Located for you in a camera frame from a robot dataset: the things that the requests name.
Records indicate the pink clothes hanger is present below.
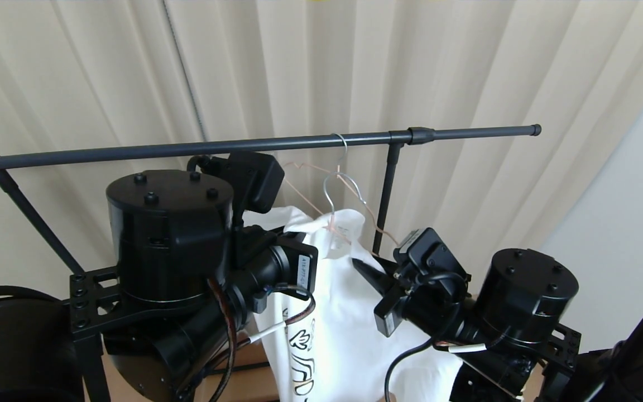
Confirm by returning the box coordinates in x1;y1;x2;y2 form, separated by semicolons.
284;133;400;249
323;172;368;249

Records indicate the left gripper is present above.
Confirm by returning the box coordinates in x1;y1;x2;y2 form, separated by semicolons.
232;228;319;330

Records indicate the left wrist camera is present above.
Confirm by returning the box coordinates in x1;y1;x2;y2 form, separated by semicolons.
188;152;286;235

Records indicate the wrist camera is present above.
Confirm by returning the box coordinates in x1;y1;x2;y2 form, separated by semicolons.
393;228;470;291
188;152;286;235

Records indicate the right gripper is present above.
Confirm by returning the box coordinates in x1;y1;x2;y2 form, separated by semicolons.
375;279;481;341

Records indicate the beige curtain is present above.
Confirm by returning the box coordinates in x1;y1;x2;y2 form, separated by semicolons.
0;0;643;347

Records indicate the black cable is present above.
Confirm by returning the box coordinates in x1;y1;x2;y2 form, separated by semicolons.
384;272;470;402

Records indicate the white printed t-shirt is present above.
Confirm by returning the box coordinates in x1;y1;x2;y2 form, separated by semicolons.
242;205;464;402

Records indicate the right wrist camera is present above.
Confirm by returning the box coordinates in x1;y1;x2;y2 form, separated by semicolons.
393;228;470;291

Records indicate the black clothes rack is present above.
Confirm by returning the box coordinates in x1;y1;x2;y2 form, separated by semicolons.
0;124;541;375

